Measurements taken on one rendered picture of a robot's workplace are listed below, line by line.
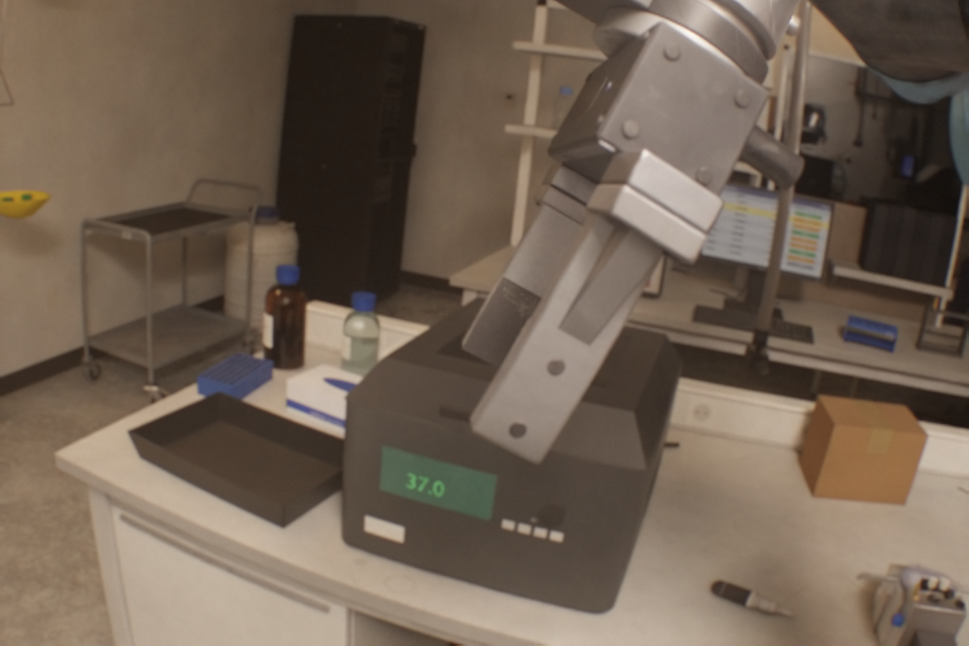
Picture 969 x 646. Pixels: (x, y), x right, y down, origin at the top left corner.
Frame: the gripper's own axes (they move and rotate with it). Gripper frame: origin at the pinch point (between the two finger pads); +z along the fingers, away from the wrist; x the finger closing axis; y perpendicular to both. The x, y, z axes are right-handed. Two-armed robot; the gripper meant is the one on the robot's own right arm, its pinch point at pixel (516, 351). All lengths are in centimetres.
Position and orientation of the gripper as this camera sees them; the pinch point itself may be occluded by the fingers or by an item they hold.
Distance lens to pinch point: 32.5
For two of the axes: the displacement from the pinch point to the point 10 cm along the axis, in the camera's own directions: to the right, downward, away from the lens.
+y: 8.7, 4.9, 0.8
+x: -0.2, -1.1, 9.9
